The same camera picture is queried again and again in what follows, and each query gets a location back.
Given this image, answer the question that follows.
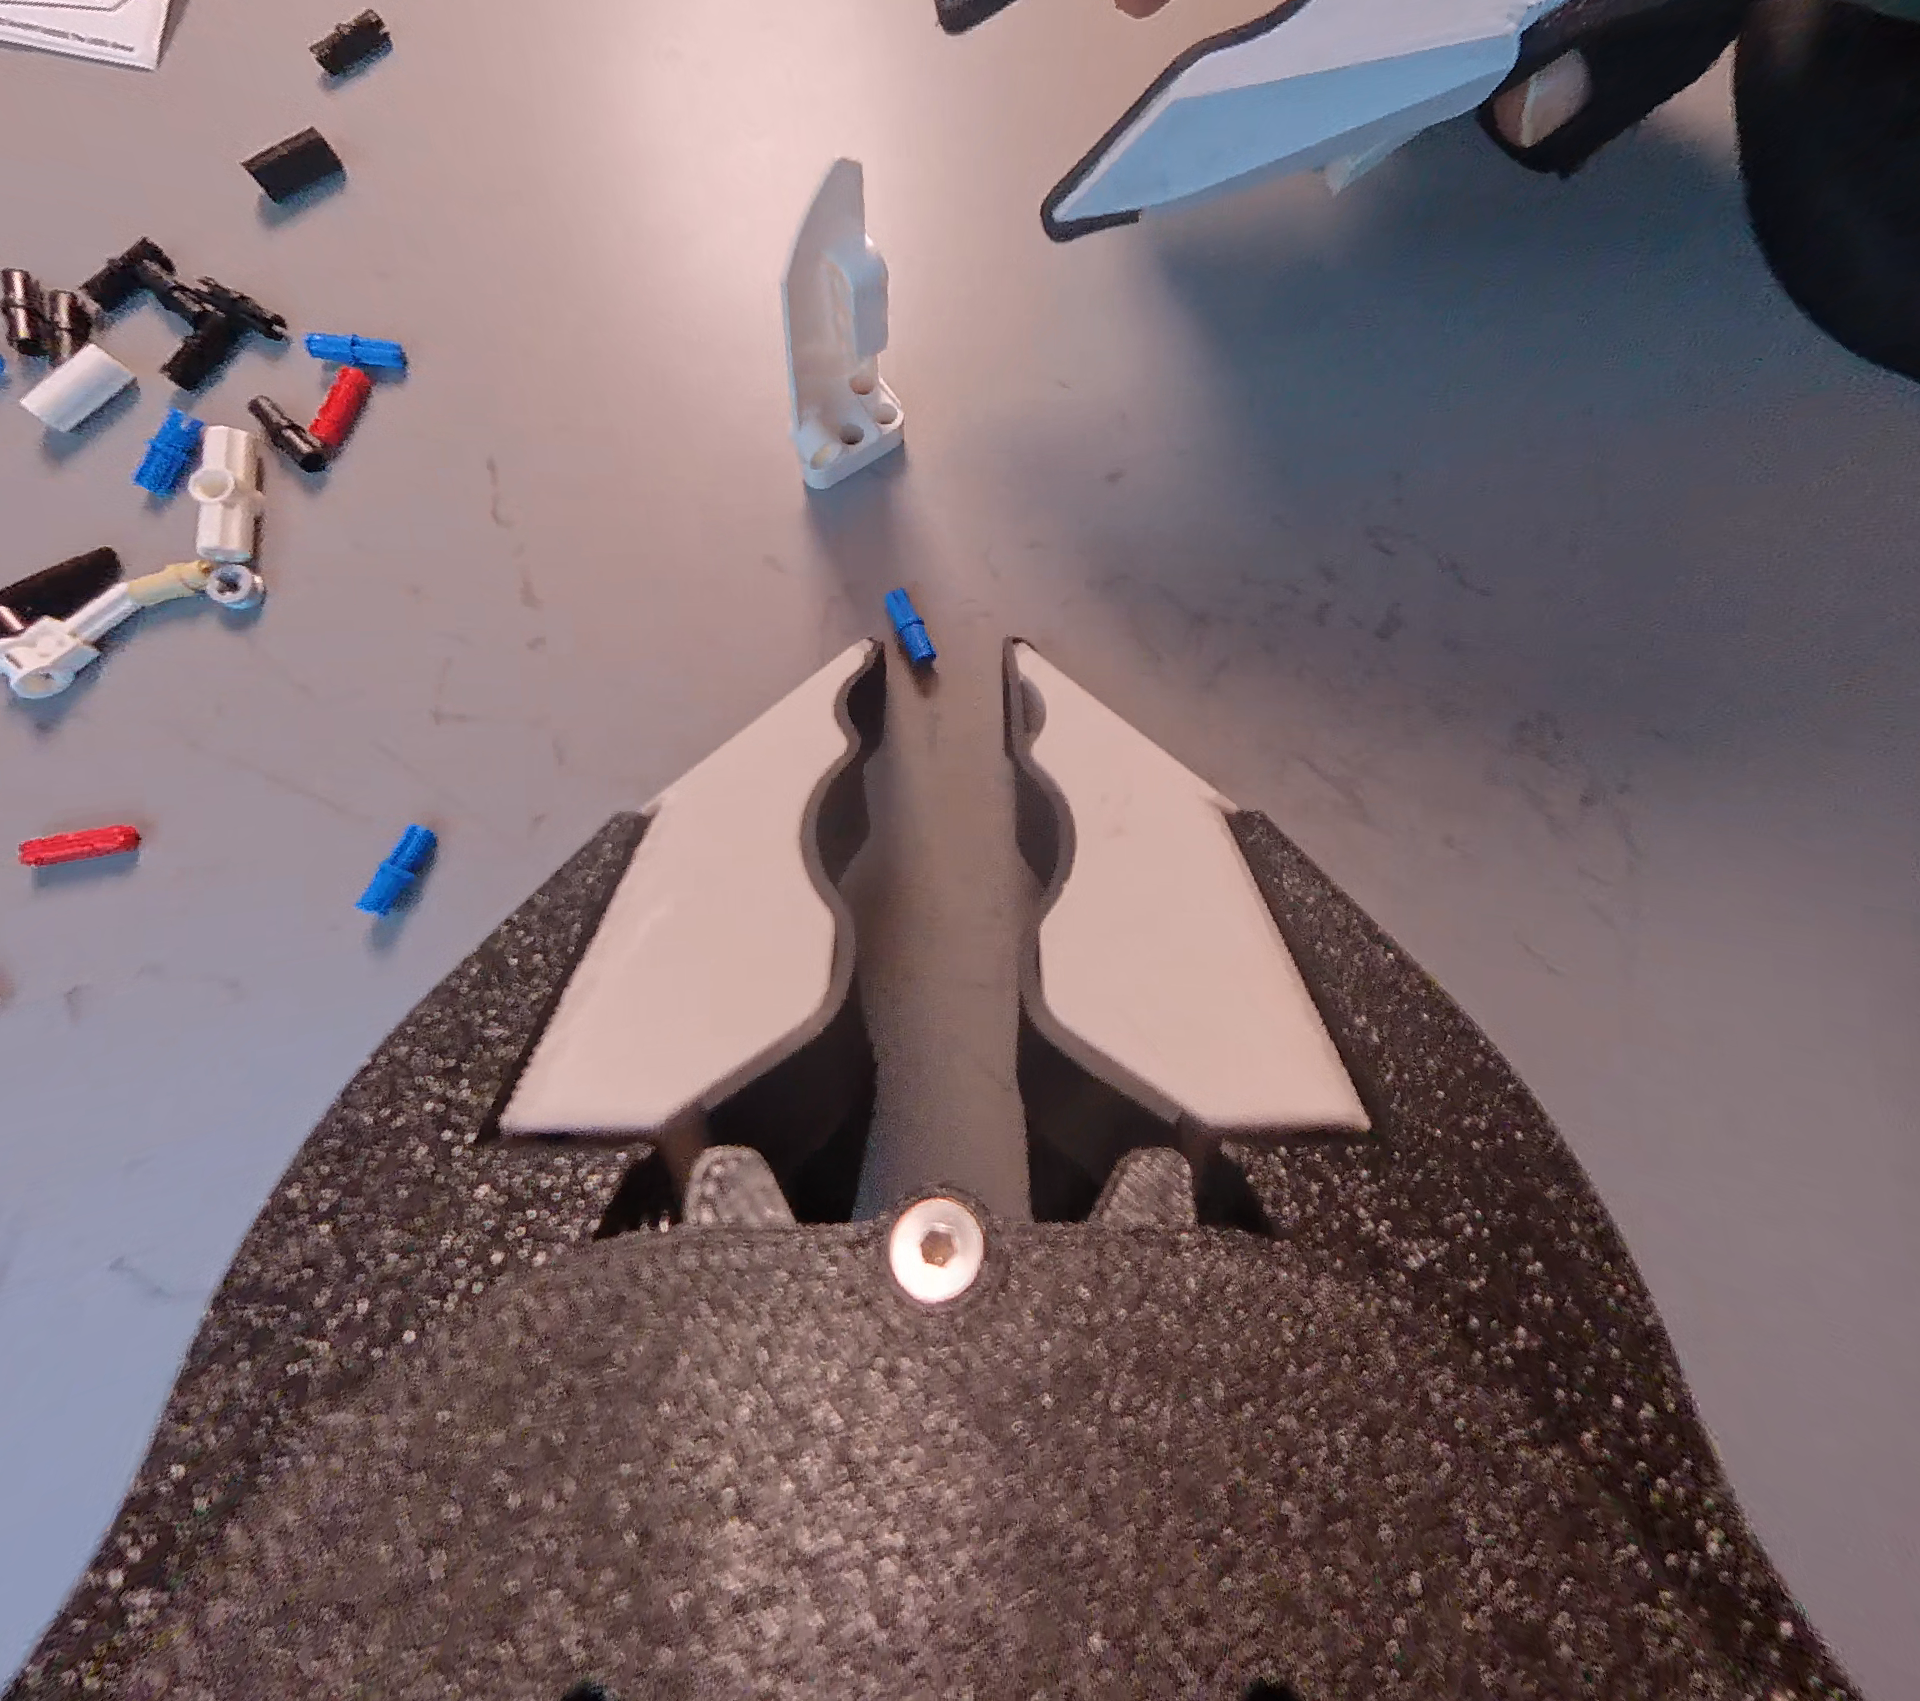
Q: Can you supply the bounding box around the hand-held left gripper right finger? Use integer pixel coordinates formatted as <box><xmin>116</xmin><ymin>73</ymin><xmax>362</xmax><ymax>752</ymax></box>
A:
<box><xmin>1002</xmin><ymin>636</ymin><xmax>1372</xmax><ymax>1138</ymax></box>

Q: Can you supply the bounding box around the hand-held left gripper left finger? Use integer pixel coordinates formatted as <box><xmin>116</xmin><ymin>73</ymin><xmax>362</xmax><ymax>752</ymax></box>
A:
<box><xmin>499</xmin><ymin>636</ymin><xmax>888</xmax><ymax>1138</ymax></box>

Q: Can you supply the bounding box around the white toy panel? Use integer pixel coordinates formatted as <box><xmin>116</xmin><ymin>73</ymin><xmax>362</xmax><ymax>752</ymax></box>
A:
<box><xmin>782</xmin><ymin>158</ymin><xmax>906</xmax><ymax>488</ymax></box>

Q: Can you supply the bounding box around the pile of small toy parts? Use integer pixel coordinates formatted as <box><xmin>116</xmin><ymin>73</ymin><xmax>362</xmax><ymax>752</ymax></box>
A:
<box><xmin>0</xmin><ymin>230</ymin><xmax>435</xmax><ymax>914</ymax></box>

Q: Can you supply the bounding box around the grey desk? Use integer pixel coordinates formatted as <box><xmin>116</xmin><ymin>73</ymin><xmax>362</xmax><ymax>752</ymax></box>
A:
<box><xmin>0</xmin><ymin>0</ymin><xmax>1920</xmax><ymax>1646</ymax></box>

